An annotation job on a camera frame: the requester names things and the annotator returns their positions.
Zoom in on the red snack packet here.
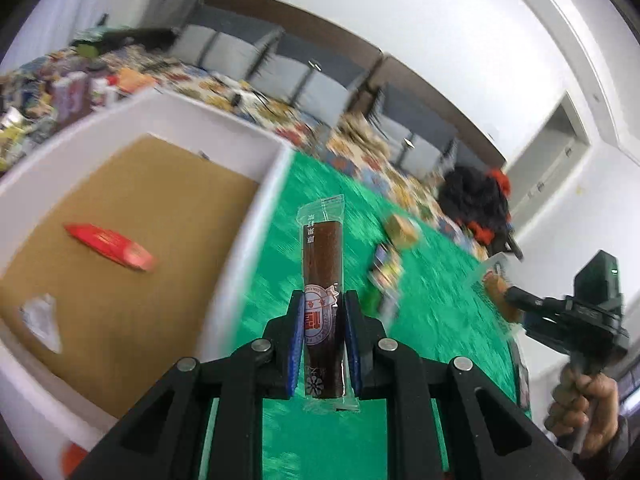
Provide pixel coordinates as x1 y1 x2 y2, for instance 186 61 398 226
64 223 155 272

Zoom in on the grey pillow centre left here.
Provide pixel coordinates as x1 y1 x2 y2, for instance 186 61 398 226
250 34 371 128

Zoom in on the dark chocolate bar packet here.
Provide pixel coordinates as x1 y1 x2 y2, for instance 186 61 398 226
368 242 404 313

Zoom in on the long clear snack packet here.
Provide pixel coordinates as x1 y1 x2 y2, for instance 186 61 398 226
376 288 400 330

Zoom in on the grey pillow centre right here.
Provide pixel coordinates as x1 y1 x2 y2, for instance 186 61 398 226
369 84 458 180

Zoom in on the grey pillow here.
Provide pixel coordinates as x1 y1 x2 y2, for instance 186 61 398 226
169 6 283 80
250 34 371 128
369 84 458 180

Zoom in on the right hand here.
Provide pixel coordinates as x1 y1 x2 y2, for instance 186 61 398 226
544 365 620 458

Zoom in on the white storage box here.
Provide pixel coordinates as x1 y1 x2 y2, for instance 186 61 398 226
1 90 294 479

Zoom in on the grey pillow far left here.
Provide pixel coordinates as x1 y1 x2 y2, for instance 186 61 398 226
169 6 283 80

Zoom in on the green patterned cloth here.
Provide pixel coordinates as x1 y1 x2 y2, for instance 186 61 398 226
198 153 515 479

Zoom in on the orange snack clear wrapper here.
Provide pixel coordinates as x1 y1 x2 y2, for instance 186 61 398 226
465 252 523 337

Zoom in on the yellow cake clear wrapper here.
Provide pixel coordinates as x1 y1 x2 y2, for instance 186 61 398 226
384 214 422 250

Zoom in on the black and orange jacket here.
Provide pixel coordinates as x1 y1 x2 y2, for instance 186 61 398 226
437 166 524 261

